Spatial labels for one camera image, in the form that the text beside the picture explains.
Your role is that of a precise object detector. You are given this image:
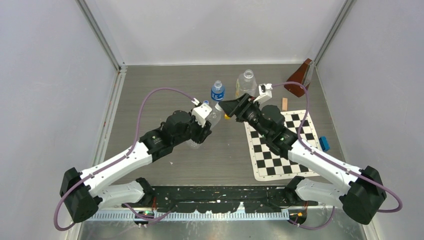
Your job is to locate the blue label water bottle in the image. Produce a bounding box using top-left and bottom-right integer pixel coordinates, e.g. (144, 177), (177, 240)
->
(210, 80), (226, 104)

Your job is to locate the clear plastic bottle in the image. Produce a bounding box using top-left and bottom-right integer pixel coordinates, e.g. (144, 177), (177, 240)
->
(187, 104), (223, 149)

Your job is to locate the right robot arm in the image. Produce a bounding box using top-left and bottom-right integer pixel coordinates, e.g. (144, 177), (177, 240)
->
(219, 94), (387, 225)

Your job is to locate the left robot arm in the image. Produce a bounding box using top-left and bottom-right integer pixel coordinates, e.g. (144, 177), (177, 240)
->
(59, 104), (212, 223)

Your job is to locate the small wooden block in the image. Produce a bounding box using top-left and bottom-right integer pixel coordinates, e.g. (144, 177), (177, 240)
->
(281, 97), (288, 112)

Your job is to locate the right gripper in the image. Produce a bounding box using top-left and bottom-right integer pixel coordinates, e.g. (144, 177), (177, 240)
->
(218, 93), (271, 140)

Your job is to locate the aluminium front rail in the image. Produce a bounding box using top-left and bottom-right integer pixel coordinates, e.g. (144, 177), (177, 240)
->
(88, 209), (290, 222)

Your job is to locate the blue brick toy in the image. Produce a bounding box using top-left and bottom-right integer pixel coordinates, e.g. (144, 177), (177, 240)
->
(318, 136), (331, 152)

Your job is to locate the fruit label plastic bottle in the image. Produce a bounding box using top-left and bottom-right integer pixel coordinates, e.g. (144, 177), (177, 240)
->
(235, 69), (258, 99)

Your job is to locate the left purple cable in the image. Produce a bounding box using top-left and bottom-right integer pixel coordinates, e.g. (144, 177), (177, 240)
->
(53, 87), (200, 232)

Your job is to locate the checkerboard mat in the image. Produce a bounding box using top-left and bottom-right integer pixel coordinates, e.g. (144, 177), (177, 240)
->
(243, 109), (327, 182)

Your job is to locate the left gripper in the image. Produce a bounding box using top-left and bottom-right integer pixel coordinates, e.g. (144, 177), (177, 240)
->
(172, 109), (211, 147)

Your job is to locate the brown wooden metronome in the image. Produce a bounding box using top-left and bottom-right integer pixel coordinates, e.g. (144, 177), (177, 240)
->
(284, 58), (315, 98)

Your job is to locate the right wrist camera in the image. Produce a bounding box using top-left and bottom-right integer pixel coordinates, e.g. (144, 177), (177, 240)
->
(253, 83), (273, 105)

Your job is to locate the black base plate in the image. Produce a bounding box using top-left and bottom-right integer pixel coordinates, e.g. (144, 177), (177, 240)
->
(130, 185), (318, 214)

